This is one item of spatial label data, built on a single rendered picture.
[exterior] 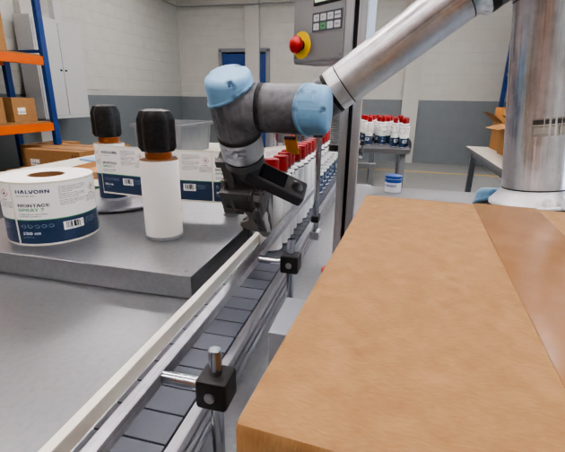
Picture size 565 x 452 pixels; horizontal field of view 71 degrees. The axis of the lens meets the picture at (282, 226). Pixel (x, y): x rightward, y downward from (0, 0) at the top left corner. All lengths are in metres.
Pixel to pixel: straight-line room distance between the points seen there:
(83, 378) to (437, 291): 0.54
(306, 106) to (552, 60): 0.30
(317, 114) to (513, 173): 0.28
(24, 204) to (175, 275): 0.40
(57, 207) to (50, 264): 0.13
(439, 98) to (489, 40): 1.21
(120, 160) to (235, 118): 0.70
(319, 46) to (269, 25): 7.95
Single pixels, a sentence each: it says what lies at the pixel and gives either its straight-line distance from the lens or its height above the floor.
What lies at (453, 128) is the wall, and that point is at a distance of 8.53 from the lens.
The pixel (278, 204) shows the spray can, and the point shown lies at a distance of 0.85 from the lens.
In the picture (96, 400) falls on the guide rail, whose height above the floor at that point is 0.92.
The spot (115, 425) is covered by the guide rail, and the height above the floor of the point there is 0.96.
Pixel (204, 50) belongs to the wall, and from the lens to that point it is 9.38.
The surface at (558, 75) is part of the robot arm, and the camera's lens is 0.60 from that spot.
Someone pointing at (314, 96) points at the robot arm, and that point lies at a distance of 0.60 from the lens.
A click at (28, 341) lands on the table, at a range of 0.78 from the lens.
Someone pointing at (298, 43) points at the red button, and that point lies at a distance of 1.00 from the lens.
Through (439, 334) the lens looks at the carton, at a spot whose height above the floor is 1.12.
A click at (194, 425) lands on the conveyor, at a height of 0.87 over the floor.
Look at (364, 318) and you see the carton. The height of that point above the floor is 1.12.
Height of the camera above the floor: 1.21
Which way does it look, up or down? 18 degrees down
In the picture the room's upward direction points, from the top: 1 degrees clockwise
